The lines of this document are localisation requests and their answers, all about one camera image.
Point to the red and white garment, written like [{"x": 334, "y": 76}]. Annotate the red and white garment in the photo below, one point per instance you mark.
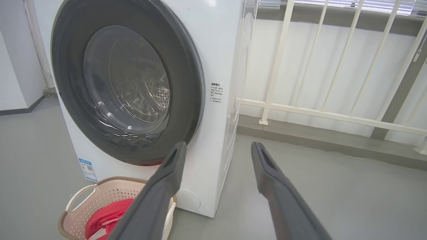
[{"x": 106, "y": 216}]

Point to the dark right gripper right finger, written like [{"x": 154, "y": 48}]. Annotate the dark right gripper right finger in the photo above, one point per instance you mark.
[{"x": 287, "y": 206}]

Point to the white front-load washing machine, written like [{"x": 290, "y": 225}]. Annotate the white front-load washing machine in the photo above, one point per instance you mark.
[{"x": 217, "y": 50}]

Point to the cream laundry basket brown rim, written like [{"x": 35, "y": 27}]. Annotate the cream laundry basket brown rim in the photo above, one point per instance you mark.
[{"x": 100, "y": 196}]

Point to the blue energy label sticker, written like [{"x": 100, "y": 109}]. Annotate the blue energy label sticker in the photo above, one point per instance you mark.
[{"x": 88, "y": 170}]

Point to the white metal railing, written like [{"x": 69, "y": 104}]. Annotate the white metal railing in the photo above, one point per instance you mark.
[{"x": 300, "y": 111}]

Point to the black round glass washer door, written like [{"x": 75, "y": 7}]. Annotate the black round glass washer door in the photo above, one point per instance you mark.
[{"x": 70, "y": 66}]

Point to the small printed text label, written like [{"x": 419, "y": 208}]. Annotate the small printed text label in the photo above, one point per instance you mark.
[{"x": 216, "y": 93}]

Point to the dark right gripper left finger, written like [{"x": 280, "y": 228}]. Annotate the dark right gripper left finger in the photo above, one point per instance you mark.
[{"x": 156, "y": 200}]

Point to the round white filter cover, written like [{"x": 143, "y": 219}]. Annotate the round white filter cover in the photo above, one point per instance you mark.
[{"x": 188, "y": 200}]

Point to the perforated steel washer drum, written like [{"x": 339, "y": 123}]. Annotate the perforated steel washer drum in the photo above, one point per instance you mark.
[{"x": 153, "y": 93}]

